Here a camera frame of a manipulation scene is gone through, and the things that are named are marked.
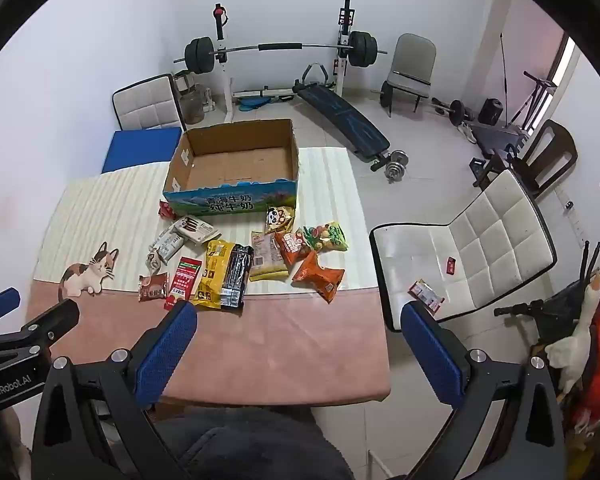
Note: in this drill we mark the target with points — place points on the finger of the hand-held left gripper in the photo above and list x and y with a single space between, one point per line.
0 305
50 322

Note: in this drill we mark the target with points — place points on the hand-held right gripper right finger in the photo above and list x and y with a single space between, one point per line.
430 345

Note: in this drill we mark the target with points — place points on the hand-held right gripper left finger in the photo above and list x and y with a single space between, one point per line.
172 340

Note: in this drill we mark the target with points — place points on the brown snack packet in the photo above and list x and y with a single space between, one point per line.
152 287

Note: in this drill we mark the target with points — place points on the red packet with green band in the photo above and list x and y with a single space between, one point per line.
182 282

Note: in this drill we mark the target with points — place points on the black snack packet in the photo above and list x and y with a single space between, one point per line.
236 277

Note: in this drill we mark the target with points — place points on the white grey snack packet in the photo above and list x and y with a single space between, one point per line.
167 246

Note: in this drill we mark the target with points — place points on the white chocolate biscuit packet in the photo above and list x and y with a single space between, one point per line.
195 229

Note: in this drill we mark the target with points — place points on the beige yellow snack packet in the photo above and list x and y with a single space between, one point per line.
267 255

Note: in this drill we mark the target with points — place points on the orange crinkled snack packet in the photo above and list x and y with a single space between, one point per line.
319 276

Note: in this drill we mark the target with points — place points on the orange-red snack packet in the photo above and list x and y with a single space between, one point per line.
290 246

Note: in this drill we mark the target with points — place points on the green colourful snack packet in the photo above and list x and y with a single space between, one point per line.
325 235

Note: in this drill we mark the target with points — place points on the cardboard box with blue print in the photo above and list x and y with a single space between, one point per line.
230 195

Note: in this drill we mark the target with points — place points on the panda print snack packet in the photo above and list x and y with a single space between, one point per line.
279 217

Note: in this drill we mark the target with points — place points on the striped white red packet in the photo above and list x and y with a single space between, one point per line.
426 294

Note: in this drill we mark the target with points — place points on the tiny red packet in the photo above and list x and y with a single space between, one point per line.
451 265

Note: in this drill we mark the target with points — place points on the striped pink cat-print tablecloth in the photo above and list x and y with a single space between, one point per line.
280 340

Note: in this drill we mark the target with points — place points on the white quilted padded chair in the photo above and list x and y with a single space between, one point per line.
480 240

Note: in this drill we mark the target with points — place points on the person's dark clothing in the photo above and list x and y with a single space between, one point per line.
250 445

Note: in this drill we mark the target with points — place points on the small red snack packet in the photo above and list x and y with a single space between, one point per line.
166 209

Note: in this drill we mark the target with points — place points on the white plush goose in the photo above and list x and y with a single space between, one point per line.
570 350

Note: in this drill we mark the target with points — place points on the chrome dumbbell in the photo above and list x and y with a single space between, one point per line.
395 165

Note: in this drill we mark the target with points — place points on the blue seat cushion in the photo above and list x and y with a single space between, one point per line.
140 150

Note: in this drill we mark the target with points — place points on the white shoe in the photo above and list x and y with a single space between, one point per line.
464 131

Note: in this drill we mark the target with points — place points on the dark exercise machine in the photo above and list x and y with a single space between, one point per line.
500 137

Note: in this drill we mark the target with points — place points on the dark wooden chair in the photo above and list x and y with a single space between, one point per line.
555 150

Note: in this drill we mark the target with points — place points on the small black barbell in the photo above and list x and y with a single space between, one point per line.
454 111

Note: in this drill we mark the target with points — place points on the black speaker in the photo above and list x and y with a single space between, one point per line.
492 111

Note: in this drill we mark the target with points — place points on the black blue sit-up bench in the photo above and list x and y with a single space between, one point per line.
340 115

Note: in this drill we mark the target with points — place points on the blue exercise pad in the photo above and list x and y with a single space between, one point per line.
252 104

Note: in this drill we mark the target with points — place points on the black weight plate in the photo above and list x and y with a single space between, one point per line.
386 94

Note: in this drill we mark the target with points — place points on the white barbell rack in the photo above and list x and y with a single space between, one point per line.
226 85

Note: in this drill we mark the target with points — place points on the metal folding stand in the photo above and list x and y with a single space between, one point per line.
537 100

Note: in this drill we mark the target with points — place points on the thin black pole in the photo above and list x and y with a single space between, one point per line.
504 80

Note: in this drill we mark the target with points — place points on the grey chair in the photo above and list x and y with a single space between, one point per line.
415 60

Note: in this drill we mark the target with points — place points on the long barbell with black plates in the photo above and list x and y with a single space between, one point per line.
280 46

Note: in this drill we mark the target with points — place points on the window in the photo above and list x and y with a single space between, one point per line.
565 60

